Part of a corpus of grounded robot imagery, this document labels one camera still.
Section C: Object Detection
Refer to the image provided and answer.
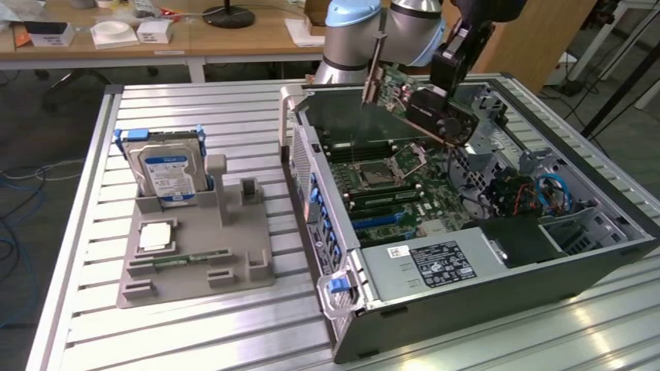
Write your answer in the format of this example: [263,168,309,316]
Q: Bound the blue data wire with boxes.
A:
[535,173,575,213]

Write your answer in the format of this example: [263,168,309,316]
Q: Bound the white paper stack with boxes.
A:
[284,18,328,49]

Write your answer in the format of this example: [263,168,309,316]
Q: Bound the hard disk in blue carrier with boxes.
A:
[112,126,208,210]

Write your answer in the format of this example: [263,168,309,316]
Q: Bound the cardboard box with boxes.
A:
[303,0,332,28]

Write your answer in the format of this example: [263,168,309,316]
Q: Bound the grey parts rack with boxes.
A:
[116,153,277,310]

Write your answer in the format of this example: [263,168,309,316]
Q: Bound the Nvidia graphics card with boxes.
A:
[360,32,484,148]

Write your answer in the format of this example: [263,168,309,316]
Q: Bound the small white labelled box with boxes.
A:
[136,19,175,45]

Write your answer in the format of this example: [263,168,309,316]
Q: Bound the installed black RAM stick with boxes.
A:
[352,188,423,206]

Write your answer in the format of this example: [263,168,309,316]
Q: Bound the silver CPU chip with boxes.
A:
[139,223,173,251]

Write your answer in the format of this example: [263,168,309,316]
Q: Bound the grey power supply unit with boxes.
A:
[360,227,511,303]

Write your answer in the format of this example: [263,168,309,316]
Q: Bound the wooden desk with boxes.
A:
[0,0,331,83]

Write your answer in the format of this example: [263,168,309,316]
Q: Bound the black office chair base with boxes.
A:
[33,68,112,114]

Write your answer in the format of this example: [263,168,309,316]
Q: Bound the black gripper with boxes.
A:
[429,17,496,97]

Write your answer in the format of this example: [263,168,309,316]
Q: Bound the brown wooden cabinet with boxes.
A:
[471,0,611,94]

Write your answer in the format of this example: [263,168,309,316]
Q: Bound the CPU socket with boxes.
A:
[355,143,431,187]

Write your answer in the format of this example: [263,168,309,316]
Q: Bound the blue floor cable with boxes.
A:
[0,161,69,330]

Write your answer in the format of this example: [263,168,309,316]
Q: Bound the white box with black top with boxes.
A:
[23,21,76,48]

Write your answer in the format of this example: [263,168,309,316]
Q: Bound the white round dish box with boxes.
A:
[89,21,141,50]

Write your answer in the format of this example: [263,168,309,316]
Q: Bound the black lamp base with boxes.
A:
[201,0,257,29]

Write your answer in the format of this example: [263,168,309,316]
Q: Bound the green motherboard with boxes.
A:
[319,134,468,245]

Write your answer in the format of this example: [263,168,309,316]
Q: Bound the grey metal disk bay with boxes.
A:
[537,207,629,259]

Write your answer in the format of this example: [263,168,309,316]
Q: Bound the green RAM stick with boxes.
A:
[128,250,235,268]

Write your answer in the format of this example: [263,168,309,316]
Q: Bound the open black PC case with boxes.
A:
[277,75,660,365]

